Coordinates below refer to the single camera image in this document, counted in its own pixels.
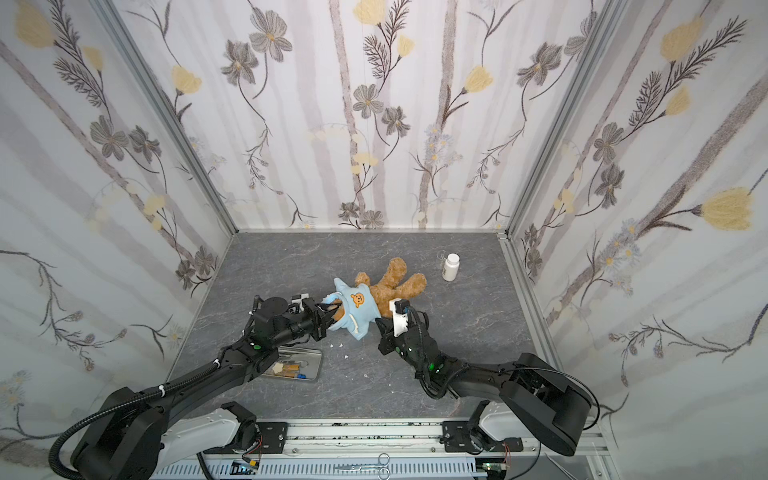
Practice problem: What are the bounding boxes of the light blue fleece hoodie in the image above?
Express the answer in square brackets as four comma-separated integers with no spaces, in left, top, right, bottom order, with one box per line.
[322,278,380,340]

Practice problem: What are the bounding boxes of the brown teddy bear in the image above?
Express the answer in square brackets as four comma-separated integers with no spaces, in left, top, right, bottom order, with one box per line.
[331,257,427,321]

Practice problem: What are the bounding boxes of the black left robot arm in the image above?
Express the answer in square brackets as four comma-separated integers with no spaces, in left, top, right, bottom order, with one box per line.
[48,297,341,479]

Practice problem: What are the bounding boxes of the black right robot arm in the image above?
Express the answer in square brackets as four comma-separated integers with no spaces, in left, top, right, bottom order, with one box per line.
[375,308,598,456]

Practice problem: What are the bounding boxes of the white plastic bottle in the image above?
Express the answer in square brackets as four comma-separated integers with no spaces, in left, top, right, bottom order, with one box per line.
[442,253,460,282]

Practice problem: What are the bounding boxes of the clear plastic cup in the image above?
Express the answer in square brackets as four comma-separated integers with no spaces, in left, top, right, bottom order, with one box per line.
[436,250,447,270]

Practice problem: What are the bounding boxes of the metal scissors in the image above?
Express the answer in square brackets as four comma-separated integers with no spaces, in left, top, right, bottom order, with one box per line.
[334,453,391,480]

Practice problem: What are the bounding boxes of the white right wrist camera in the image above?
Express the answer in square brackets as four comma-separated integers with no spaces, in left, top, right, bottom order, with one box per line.
[389,298,410,337]

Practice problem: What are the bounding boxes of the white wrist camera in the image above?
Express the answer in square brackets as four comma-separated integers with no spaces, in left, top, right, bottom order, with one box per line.
[289,293,310,313]
[389,298,410,337]

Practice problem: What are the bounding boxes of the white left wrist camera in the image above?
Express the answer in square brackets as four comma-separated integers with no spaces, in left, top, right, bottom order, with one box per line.
[289,293,310,313]

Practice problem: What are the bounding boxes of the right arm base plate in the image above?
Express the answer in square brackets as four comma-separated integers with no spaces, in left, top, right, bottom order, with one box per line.
[440,420,524,455]

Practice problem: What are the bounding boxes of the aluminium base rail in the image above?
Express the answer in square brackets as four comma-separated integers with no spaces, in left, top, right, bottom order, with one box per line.
[153,418,614,479]

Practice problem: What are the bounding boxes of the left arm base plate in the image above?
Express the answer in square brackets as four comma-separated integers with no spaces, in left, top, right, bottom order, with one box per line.
[223,422,288,455]

